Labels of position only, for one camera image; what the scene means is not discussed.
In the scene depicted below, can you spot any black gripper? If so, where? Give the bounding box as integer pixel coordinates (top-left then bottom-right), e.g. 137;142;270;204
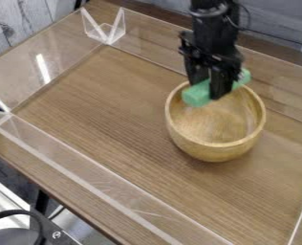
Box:
178;8;242;100

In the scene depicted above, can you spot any green rectangular block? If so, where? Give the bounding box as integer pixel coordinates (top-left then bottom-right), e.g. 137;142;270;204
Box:
181;68;252;107

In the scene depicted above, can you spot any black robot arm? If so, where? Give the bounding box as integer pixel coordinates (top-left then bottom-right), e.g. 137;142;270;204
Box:
178;0;244;100

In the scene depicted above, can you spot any light wooden bowl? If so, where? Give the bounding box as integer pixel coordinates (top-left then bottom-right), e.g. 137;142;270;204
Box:
164;82;266;163

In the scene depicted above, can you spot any black table leg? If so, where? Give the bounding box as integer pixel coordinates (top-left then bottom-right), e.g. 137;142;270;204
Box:
34;190;49;214

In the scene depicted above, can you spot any clear acrylic tray wall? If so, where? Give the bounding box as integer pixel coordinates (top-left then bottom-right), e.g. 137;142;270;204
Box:
0;2;302;245

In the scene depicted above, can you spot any black metal bracket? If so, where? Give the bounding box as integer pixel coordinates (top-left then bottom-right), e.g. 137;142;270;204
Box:
40;217;81;245

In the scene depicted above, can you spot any black cable loop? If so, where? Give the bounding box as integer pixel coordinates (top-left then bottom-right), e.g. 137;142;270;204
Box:
0;209;45;245

